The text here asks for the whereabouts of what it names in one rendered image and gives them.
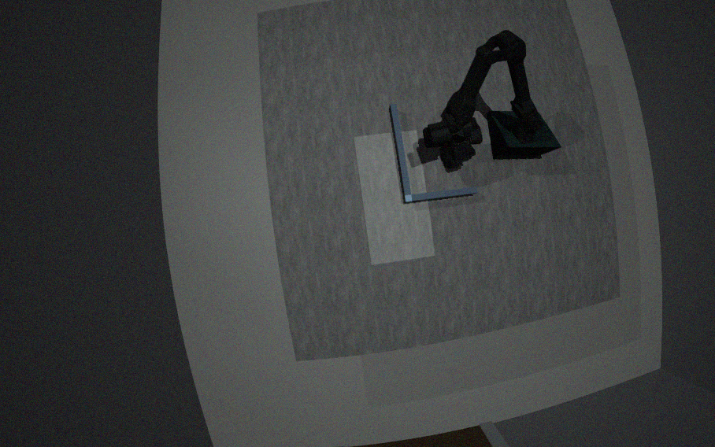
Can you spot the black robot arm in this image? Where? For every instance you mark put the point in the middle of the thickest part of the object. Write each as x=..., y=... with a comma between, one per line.
x=462, y=103

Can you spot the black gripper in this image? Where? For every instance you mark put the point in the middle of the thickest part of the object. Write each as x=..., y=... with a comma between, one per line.
x=475, y=136

